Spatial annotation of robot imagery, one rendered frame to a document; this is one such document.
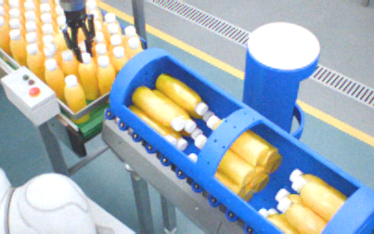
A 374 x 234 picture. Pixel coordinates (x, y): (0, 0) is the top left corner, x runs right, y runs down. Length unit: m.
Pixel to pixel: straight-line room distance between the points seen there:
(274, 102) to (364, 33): 1.94
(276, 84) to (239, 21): 1.90
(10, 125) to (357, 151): 2.08
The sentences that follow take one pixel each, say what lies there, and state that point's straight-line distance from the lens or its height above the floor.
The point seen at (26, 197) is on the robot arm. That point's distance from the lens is 1.24.
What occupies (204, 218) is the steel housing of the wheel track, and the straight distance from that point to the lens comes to 1.71.
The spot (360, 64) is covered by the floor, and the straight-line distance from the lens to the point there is 3.64.
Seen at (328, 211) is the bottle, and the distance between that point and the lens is 1.40.
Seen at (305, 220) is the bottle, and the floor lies 1.14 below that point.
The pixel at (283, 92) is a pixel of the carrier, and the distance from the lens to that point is 2.03.
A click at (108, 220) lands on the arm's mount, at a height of 1.07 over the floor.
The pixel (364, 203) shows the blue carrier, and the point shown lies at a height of 1.23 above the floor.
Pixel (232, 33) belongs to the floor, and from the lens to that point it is 3.74.
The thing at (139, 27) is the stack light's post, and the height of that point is 0.91.
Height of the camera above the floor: 2.33
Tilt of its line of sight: 48 degrees down
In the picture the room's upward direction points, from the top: 2 degrees counter-clockwise
